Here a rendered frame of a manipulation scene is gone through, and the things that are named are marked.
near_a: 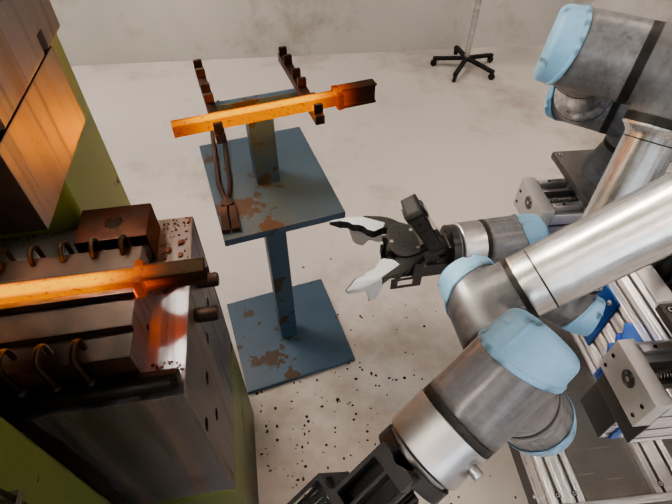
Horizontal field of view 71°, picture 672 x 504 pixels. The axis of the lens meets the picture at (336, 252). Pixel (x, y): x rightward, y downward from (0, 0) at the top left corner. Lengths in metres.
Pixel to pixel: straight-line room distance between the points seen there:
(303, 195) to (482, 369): 0.88
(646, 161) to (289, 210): 0.74
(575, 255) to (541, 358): 0.17
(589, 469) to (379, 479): 1.20
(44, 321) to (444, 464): 0.59
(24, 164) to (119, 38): 3.31
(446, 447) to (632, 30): 0.63
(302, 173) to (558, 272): 0.86
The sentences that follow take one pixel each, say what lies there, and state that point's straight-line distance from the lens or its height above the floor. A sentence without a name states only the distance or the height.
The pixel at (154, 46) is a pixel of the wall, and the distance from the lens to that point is 3.77.
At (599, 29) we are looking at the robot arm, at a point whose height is 1.27.
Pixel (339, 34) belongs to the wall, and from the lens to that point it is 3.66.
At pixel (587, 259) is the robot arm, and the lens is 0.54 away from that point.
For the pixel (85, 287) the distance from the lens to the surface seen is 0.78.
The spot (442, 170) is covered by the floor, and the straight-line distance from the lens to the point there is 2.59.
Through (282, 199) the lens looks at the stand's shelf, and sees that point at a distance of 1.20.
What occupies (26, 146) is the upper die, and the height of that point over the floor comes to 1.29.
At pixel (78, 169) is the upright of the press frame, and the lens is 1.03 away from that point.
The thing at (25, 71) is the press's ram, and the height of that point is 1.33.
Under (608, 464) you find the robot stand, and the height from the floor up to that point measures 0.21.
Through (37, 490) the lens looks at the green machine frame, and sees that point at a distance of 0.81.
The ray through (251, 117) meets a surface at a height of 1.03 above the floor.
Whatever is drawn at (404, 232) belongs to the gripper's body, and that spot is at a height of 1.01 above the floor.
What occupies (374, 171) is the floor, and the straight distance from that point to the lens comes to 2.53.
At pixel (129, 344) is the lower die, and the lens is 0.72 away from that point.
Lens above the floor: 1.55
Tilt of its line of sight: 48 degrees down
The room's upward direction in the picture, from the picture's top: straight up
